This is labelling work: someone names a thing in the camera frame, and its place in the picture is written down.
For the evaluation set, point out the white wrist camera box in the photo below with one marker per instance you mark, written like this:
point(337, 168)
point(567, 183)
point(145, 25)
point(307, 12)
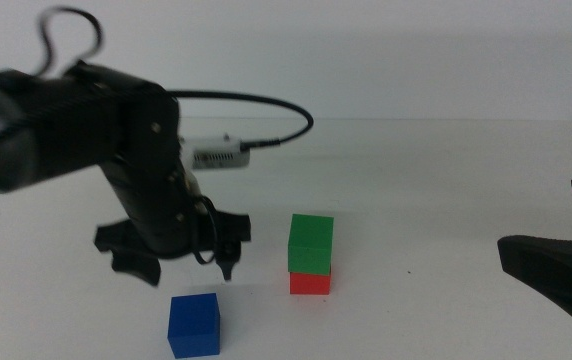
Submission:
point(216, 154)

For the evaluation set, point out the green cube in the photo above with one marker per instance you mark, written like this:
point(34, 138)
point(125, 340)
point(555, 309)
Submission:
point(311, 245)

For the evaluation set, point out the blue cube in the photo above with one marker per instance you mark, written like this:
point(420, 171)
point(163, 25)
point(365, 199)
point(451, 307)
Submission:
point(193, 325)

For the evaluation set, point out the red cube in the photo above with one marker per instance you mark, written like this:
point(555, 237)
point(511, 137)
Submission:
point(310, 284)

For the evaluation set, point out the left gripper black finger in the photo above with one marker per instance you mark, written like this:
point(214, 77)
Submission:
point(228, 257)
point(138, 265)

